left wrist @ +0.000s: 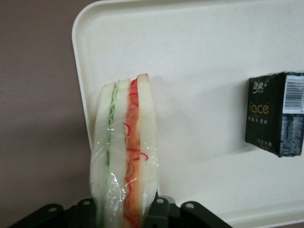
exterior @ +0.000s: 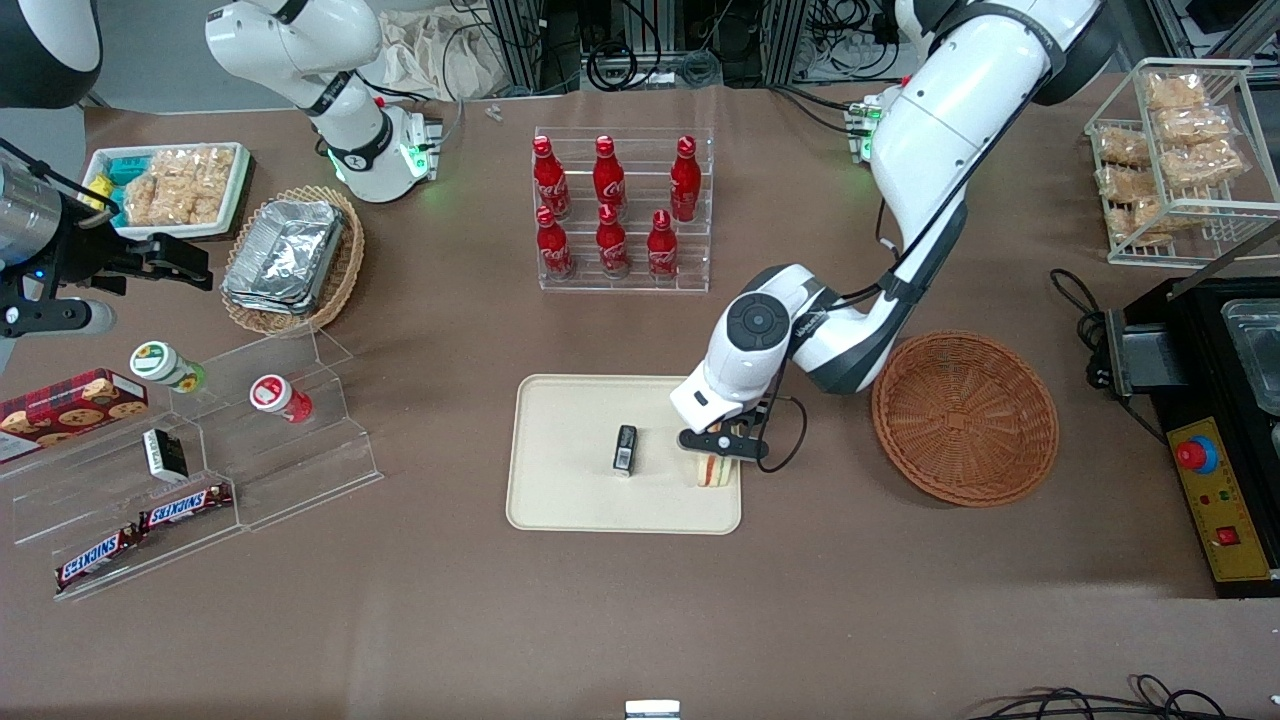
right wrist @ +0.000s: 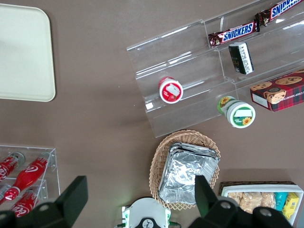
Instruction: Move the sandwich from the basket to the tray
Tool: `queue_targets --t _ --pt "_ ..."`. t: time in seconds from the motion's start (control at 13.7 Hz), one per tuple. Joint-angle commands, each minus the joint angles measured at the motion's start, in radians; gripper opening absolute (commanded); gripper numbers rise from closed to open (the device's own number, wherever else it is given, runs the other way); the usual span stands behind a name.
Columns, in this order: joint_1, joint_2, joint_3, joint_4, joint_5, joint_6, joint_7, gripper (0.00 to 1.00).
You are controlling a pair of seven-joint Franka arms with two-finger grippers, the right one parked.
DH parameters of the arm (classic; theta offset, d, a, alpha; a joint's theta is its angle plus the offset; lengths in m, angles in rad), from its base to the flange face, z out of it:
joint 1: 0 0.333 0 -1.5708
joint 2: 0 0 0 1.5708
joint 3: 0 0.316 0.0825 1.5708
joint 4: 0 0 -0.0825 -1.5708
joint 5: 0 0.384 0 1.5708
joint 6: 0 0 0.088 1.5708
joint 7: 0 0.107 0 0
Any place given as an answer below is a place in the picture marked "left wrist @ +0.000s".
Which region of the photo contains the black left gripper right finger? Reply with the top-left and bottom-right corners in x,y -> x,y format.
143,193 -> 234,228

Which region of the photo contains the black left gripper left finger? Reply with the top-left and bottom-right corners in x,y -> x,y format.
9,199 -> 99,228

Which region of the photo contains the plastic sandwich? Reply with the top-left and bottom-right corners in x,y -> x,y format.
89,73 -> 159,228

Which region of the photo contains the cream plastic tray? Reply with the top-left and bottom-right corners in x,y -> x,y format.
72,0 -> 304,228

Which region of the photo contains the black tissue pack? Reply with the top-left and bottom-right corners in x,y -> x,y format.
245,72 -> 304,158

